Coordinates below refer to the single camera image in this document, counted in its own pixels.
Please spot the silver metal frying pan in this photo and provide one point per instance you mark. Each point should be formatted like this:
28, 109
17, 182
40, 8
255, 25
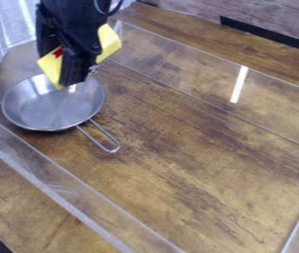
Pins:
36, 106

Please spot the white sheer curtain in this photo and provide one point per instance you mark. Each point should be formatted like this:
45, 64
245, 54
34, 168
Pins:
18, 23

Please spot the yellow butter block toy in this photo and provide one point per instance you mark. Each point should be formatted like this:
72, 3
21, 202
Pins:
50, 63

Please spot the clear acrylic tray wall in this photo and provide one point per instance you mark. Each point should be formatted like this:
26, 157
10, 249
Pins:
205, 179

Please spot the black bar on table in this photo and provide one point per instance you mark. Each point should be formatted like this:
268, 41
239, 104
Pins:
259, 31

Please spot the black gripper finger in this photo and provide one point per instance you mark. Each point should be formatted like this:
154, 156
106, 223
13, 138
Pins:
46, 33
78, 65

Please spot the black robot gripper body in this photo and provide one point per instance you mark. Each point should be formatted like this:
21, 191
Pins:
78, 19

